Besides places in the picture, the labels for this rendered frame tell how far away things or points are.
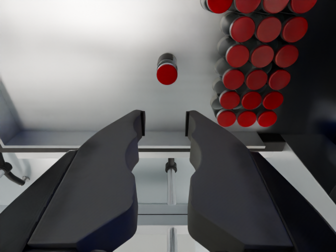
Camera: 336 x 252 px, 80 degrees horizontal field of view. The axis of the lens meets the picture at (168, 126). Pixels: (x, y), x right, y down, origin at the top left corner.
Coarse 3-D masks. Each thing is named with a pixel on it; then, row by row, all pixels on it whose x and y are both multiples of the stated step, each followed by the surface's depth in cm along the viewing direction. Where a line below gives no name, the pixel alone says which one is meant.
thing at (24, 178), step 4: (0, 152) 134; (0, 156) 134; (0, 160) 134; (0, 164) 135; (4, 164) 137; (8, 164) 139; (4, 168) 136; (8, 168) 138; (8, 172) 140; (8, 176) 142; (12, 176) 144; (16, 176) 149; (24, 176) 158; (12, 180) 146; (16, 180) 148; (20, 180) 152; (24, 180) 158; (28, 180) 160; (20, 184) 153
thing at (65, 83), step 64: (0, 0) 20; (64, 0) 20; (128, 0) 20; (192, 0) 20; (0, 64) 24; (64, 64) 24; (128, 64) 24; (192, 64) 24; (0, 128) 25; (64, 128) 29; (256, 128) 28
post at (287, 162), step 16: (288, 144) 27; (304, 144) 27; (320, 144) 27; (272, 160) 31; (288, 160) 27; (304, 160) 25; (320, 160) 25; (288, 176) 27; (304, 176) 24; (320, 176) 22; (304, 192) 24; (320, 192) 21; (320, 208) 21
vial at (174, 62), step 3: (174, 57) 22; (162, 60) 20; (165, 60) 20; (168, 60) 20; (171, 60) 20; (174, 60) 21; (159, 63) 20; (162, 63) 20; (165, 63) 19; (168, 63) 19; (171, 63) 20; (174, 63) 20; (174, 66) 20; (156, 69) 21; (177, 69) 21
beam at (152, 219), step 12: (144, 204) 109; (156, 204) 109; (168, 204) 109; (180, 204) 109; (144, 216) 103; (156, 216) 103; (168, 216) 103; (180, 216) 103; (144, 228) 101; (156, 228) 101; (180, 228) 101
